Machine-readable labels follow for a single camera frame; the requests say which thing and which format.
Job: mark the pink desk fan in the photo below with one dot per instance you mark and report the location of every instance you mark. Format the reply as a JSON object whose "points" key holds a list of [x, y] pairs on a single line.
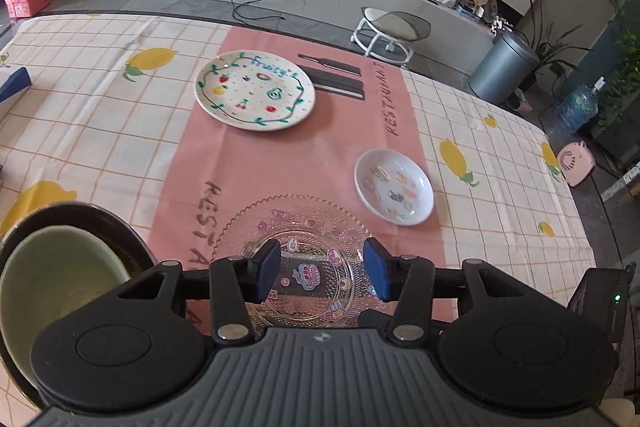
{"points": [[575, 164]]}

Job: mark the clear glass plate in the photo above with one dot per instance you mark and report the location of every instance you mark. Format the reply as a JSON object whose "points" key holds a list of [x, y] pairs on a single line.
{"points": [[310, 227]]}

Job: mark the leafy green houseplant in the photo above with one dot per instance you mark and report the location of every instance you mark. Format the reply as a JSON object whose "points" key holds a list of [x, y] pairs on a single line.
{"points": [[622, 82]]}

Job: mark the white fruit-print plate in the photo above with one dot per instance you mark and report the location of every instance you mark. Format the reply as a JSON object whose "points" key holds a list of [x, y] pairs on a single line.
{"points": [[255, 92]]}

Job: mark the checked lemon-print tablecloth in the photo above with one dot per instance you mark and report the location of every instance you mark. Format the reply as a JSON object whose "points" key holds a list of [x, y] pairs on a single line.
{"points": [[100, 132]]}

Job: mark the pink printed table runner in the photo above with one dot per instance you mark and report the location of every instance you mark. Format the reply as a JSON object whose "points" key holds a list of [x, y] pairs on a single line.
{"points": [[325, 152]]}

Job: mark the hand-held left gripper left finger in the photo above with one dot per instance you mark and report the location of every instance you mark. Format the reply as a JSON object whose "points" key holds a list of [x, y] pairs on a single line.
{"points": [[267, 269]]}

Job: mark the white and blue box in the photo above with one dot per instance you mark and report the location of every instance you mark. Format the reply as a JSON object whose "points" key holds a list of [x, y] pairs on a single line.
{"points": [[15, 87]]}

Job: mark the grey metal trash can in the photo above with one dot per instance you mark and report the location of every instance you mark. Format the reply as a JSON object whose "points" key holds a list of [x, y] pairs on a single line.
{"points": [[502, 67]]}

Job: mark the blue steel bowl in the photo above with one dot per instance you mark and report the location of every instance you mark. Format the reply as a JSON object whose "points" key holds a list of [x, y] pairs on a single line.
{"points": [[135, 239]]}

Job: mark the long-leaf potted plant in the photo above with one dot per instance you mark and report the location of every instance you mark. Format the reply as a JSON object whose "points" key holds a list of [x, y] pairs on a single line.
{"points": [[542, 42]]}

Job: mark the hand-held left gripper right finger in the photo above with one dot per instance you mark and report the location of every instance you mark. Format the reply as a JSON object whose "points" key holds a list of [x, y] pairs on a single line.
{"points": [[378, 269]]}

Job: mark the white stool with grey back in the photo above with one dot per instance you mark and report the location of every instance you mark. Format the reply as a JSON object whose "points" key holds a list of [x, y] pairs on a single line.
{"points": [[387, 27]]}

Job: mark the small white printed dish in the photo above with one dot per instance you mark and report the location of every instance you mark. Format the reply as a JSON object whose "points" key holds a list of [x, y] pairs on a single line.
{"points": [[392, 187]]}

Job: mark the blue water bottle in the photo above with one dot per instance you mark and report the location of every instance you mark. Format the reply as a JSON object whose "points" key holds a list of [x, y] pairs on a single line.
{"points": [[577, 107]]}

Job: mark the green ceramic bowl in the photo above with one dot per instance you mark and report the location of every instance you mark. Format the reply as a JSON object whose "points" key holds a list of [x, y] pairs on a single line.
{"points": [[50, 277]]}

